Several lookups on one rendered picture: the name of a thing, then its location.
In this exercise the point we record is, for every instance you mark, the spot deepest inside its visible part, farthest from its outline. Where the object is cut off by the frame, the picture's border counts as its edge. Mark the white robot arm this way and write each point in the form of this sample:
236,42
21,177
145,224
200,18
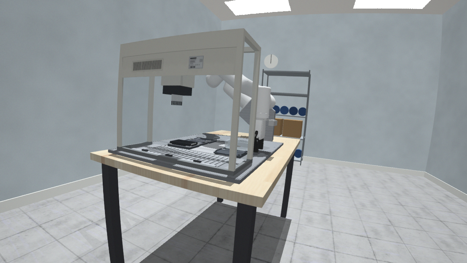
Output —
265,102

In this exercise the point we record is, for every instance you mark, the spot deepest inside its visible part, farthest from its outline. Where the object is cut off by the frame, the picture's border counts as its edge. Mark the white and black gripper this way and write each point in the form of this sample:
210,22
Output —
259,134

